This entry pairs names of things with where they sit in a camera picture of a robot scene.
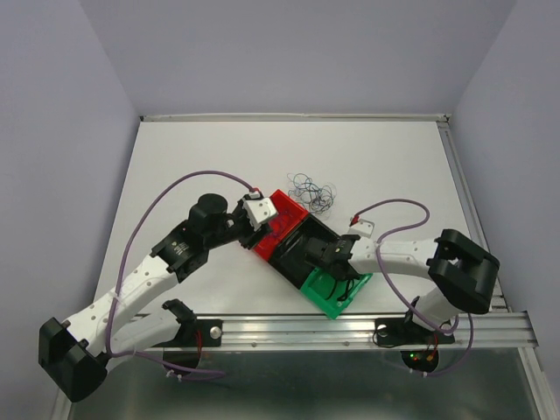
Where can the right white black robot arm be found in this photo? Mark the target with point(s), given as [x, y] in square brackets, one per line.
[464, 274]

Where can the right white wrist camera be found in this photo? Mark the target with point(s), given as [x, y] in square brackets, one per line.
[361, 227]

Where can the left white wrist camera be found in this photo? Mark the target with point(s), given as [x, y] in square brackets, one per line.
[260, 210]

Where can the black plastic bin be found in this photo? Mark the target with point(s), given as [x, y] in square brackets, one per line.
[288, 257]

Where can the green plastic bin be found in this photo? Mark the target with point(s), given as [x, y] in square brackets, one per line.
[329, 295]

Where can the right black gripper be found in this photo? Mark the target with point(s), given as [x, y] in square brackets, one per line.
[356, 276]

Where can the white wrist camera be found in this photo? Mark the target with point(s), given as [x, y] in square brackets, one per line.
[260, 210]
[361, 227]

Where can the aluminium front rail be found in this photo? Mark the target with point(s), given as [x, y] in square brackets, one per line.
[317, 333]

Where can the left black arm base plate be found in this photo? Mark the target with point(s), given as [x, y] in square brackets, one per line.
[176, 325]

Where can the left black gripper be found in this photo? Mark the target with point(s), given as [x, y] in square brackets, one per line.
[253, 237]

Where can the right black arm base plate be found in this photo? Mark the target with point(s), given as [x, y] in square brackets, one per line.
[412, 330]

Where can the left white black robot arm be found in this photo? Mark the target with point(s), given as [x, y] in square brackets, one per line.
[78, 352]

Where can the red plastic bin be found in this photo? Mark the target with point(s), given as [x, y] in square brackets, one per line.
[290, 215]

